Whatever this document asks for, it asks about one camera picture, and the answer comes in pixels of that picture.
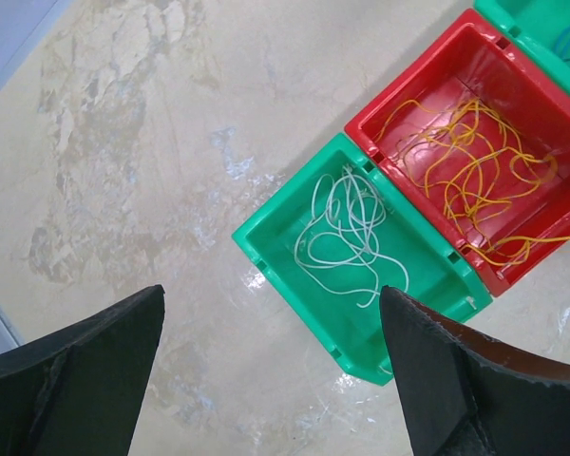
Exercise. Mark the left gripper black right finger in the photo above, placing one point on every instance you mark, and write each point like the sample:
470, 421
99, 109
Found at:
464, 392

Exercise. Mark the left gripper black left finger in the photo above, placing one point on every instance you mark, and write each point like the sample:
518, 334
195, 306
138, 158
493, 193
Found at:
80, 390

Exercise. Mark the green plastic bin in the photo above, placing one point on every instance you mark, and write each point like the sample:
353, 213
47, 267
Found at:
541, 28
334, 235

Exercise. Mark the red plastic bin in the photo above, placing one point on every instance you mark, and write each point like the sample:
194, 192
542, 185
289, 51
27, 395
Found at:
477, 138

